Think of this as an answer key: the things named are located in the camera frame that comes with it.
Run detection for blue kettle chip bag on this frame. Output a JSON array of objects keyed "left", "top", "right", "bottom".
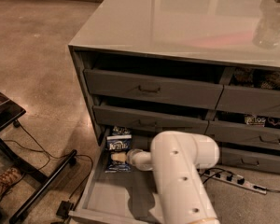
[{"left": 105, "top": 135, "right": 132, "bottom": 173}]

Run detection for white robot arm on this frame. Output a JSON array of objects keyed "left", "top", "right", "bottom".
[{"left": 106, "top": 131, "right": 220, "bottom": 224}]

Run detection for open bottom left drawer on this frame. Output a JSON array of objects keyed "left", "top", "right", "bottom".
[{"left": 70, "top": 132, "right": 164, "bottom": 224}]

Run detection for grey middle left drawer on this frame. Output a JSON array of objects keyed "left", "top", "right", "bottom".
[{"left": 92, "top": 105, "right": 208, "bottom": 134}]

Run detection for grey drawer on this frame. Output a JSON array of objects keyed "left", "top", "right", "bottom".
[
  {"left": 92, "top": 105, "right": 208, "bottom": 134},
  {"left": 84, "top": 69, "right": 223, "bottom": 109},
  {"left": 206, "top": 121, "right": 280, "bottom": 150},
  {"left": 217, "top": 86, "right": 280, "bottom": 118},
  {"left": 220, "top": 147, "right": 280, "bottom": 174}
]

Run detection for grey top left drawer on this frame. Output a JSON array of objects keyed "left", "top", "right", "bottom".
[{"left": 84, "top": 69, "right": 223, "bottom": 109}]

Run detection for grey bottom right drawer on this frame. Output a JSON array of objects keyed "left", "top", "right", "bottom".
[{"left": 220, "top": 147, "right": 280, "bottom": 174}]

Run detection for grey drawer cabinet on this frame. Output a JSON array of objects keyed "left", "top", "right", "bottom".
[{"left": 68, "top": 0, "right": 280, "bottom": 224}]

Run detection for snack bags in middle drawer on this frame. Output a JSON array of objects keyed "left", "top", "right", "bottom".
[{"left": 245, "top": 115, "right": 280, "bottom": 129}]

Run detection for grey middle right drawer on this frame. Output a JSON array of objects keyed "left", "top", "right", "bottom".
[{"left": 206, "top": 121, "right": 280, "bottom": 150}]

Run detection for grey top right drawer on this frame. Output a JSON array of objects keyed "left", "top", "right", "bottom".
[{"left": 217, "top": 86, "right": 280, "bottom": 118}]

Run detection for black power adapter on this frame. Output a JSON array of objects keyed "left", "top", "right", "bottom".
[{"left": 56, "top": 201, "right": 74, "bottom": 218}]

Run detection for white power strip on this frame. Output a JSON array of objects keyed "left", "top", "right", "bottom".
[{"left": 199, "top": 168, "right": 267, "bottom": 195}]

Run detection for brown shoe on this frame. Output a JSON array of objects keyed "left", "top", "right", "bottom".
[{"left": 0, "top": 167, "right": 23, "bottom": 201}]

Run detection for black cart stand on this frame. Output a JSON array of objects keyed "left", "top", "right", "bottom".
[{"left": 0, "top": 92, "right": 77, "bottom": 224}]

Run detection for black floor cable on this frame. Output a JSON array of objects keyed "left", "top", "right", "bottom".
[{"left": 3, "top": 121, "right": 94, "bottom": 203}]

